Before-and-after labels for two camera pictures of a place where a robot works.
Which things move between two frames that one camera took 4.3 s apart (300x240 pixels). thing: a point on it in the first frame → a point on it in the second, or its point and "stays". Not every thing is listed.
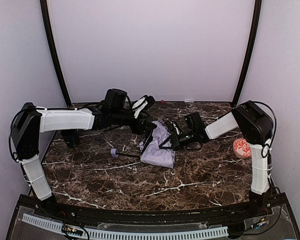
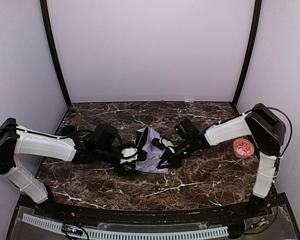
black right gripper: (173, 140) → (165, 152)
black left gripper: (145, 126) → (139, 155)
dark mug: (72, 137) stays
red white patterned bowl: (241, 148) stays
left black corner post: (44, 4) stays
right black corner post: (255, 27) stays
